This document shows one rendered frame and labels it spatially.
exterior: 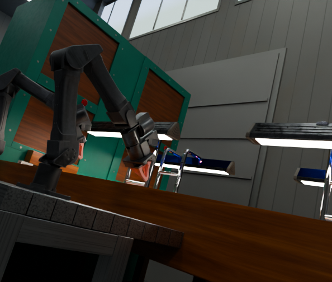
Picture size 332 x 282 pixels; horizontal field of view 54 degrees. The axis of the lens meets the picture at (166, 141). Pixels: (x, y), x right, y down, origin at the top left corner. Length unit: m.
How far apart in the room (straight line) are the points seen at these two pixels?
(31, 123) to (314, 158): 2.52
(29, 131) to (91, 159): 0.44
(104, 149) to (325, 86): 2.37
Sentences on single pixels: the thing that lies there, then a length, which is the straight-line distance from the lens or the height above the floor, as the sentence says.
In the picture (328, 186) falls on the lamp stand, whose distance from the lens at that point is 1.24.
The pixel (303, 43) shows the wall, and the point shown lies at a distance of 4.05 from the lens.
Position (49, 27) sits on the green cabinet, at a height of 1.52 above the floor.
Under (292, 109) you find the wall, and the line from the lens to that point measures 3.66.
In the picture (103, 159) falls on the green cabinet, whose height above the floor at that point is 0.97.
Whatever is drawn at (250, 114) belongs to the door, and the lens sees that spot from 3.80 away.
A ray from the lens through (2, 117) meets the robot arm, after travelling 1.49.
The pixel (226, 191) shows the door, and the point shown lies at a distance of 3.61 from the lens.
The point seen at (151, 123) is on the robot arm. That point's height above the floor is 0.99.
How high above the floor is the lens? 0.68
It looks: 14 degrees up
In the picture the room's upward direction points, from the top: 15 degrees clockwise
